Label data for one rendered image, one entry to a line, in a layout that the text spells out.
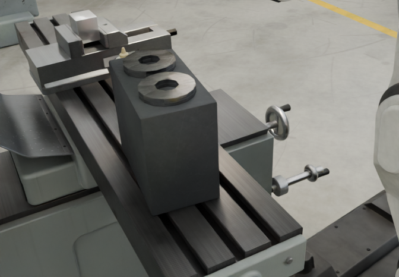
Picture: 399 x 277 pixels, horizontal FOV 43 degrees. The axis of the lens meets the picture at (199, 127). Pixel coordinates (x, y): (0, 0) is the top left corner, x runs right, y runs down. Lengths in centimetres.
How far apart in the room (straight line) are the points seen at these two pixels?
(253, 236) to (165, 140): 20
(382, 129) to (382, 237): 44
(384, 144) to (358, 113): 200
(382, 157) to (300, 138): 173
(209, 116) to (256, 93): 237
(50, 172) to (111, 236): 27
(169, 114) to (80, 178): 50
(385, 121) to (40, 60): 78
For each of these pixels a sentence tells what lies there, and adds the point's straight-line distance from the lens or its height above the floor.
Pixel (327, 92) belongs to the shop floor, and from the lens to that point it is 316.
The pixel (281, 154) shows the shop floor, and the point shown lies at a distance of 257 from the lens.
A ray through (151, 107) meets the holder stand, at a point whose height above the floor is 113.
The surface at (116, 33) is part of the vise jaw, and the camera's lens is 125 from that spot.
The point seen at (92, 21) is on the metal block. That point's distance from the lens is 125.
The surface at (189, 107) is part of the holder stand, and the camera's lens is 74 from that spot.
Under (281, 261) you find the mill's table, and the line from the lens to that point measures 80.
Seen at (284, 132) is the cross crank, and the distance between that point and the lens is 157.
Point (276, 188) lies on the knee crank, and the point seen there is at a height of 53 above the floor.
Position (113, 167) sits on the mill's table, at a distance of 95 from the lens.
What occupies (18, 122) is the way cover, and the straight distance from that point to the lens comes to 126.
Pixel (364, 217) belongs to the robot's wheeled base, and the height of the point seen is 59.
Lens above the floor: 150
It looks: 33 degrees down
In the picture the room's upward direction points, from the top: 3 degrees counter-clockwise
